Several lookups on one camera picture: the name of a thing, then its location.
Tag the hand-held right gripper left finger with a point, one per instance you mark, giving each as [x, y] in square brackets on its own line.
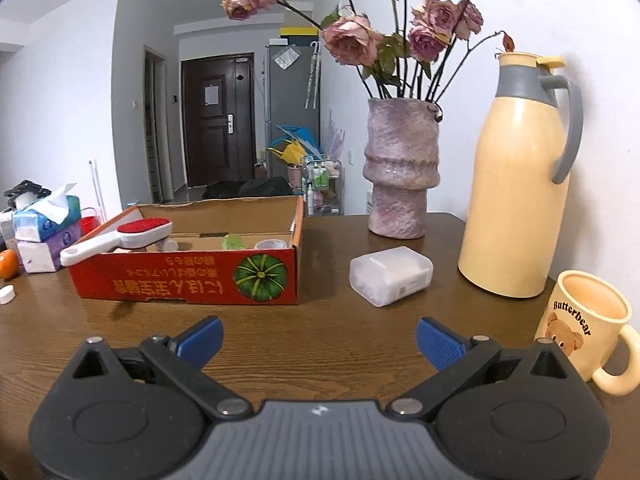
[202, 341]

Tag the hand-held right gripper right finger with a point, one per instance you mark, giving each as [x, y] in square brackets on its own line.
[440, 344]

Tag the red cardboard box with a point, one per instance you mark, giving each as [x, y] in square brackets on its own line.
[175, 277]

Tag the green spray bottle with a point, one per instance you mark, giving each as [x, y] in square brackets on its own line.
[232, 242]

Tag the white tape roll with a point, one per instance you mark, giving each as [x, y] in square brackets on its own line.
[272, 244]

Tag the red and white lint brush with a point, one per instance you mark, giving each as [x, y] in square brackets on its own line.
[145, 232]

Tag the translucent plastic case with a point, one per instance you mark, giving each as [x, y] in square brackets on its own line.
[390, 275]

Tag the yellow bear mug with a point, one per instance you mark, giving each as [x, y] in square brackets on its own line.
[575, 330]

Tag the black garbage bag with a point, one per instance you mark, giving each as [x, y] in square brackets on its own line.
[250, 187]

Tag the yellow thermos jug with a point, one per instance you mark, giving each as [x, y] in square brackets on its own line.
[515, 200]

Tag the red bucket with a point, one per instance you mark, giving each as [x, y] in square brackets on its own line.
[90, 222]

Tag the pink ceramic vase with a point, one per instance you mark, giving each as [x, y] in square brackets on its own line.
[400, 170]

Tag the purple and white tissue pack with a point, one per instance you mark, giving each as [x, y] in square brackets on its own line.
[37, 257]

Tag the pink waste bin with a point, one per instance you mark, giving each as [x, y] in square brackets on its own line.
[295, 176]

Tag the white mop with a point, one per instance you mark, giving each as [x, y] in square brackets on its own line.
[95, 185]

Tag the blue tissue pack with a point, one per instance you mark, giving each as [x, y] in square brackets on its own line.
[40, 222]

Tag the small white cap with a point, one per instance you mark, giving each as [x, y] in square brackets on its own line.
[6, 295]

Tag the orange fruit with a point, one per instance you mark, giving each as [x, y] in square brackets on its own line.
[7, 265]

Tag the dark brown entrance door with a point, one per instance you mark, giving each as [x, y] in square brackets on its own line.
[217, 130]

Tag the dark wooden doorframe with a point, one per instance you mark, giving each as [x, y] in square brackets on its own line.
[155, 125]

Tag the white appliance with black clips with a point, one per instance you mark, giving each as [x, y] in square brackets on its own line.
[10, 227]

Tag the blue plastic item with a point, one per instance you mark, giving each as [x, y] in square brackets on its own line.
[295, 132]

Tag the pale purple umbrella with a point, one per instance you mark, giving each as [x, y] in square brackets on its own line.
[335, 137]

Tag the black folding stand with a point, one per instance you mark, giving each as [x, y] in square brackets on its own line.
[25, 187]

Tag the grey refrigerator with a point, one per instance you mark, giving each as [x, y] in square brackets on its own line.
[287, 90]

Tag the hanging folded umbrellas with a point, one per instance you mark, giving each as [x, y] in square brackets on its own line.
[311, 75]

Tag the bunch of dried pink roses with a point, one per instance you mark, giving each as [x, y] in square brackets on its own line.
[350, 37]

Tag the yellow storage box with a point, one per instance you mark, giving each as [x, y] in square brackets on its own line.
[300, 34]

